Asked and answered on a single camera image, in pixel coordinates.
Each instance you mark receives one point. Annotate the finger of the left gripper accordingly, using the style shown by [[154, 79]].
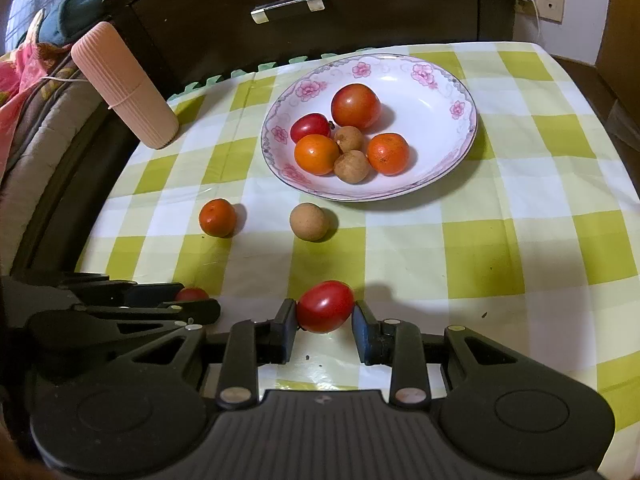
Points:
[[203, 312], [98, 290]]

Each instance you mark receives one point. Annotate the brown longan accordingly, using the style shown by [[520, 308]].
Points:
[[348, 138], [352, 167], [309, 222]]

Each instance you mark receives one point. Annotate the white floral porcelain plate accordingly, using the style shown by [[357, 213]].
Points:
[[421, 101]]

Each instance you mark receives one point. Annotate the pink ribbed cylindrical case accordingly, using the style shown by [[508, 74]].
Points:
[[108, 64]]

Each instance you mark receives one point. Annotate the large orange-red tomato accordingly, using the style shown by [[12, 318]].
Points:
[[356, 105]]

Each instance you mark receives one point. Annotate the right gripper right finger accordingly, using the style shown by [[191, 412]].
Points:
[[397, 345]]

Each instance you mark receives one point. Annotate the blue cloth pile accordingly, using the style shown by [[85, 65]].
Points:
[[69, 20]]

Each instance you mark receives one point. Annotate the orange tangerine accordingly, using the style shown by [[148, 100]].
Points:
[[316, 154], [388, 153]]

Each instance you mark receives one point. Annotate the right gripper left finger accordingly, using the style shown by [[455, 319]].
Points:
[[249, 346]]

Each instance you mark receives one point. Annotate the silver drawer handle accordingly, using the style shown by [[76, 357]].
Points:
[[282, 9]]

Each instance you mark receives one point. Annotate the grey padded cushion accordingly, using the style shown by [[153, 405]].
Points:
[[55, 127]]

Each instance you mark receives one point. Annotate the yellow checkered tablecloth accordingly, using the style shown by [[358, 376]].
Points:
[[532, 241]]

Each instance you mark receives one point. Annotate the green foam mat edge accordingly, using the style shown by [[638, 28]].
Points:
[[209, 81]]

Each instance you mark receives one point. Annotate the small orange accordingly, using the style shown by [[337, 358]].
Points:
[[217, 218]]

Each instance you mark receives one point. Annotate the oblong red cherry tomato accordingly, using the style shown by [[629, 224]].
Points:
[[313, 123]]

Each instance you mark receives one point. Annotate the pink floral fabric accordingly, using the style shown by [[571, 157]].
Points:
[[21, 69]]

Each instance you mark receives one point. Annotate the brown wooden wardrobe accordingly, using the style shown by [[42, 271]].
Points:
[[618, 58]]

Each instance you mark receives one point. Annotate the wall power outlet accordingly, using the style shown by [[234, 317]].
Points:
[[548, 10]]

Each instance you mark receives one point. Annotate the dark wooden cabinet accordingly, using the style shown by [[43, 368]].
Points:
[[179, 42]]

